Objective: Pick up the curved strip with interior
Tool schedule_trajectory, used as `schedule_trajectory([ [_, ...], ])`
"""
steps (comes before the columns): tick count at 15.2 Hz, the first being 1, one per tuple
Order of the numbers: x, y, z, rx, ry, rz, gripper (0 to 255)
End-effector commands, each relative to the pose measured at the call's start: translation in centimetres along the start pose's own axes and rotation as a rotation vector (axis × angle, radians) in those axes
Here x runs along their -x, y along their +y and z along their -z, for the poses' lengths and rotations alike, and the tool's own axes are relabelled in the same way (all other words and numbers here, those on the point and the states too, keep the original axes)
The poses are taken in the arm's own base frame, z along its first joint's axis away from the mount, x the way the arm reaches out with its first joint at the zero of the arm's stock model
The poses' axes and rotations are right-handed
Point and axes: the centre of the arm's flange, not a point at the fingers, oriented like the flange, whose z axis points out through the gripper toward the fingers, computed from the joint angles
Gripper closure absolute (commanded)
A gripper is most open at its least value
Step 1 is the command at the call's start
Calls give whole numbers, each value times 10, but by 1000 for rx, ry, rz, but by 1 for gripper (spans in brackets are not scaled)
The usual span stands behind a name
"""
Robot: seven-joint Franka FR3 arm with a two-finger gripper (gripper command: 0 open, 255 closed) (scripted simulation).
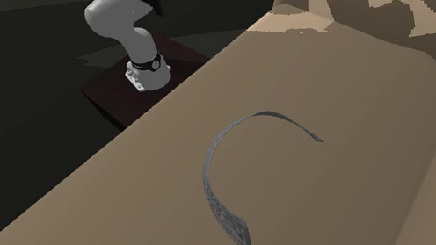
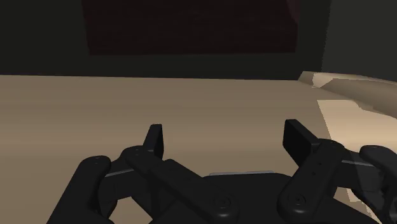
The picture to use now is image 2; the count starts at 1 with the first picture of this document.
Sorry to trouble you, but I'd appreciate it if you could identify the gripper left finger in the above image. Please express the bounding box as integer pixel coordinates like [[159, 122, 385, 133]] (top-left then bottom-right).
[[46, 123, 240, 224]]

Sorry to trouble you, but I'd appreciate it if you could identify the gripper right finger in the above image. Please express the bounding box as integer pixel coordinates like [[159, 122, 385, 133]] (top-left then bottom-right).
[[277, 118, 397, 224]]

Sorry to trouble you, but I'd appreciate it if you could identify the beige pillow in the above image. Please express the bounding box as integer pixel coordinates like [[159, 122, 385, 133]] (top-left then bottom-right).
[[297, 71, 397, 119]]

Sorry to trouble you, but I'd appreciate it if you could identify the dark red robot stand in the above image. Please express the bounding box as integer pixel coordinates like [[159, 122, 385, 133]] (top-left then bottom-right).
[[81, 0, 301, 56]]

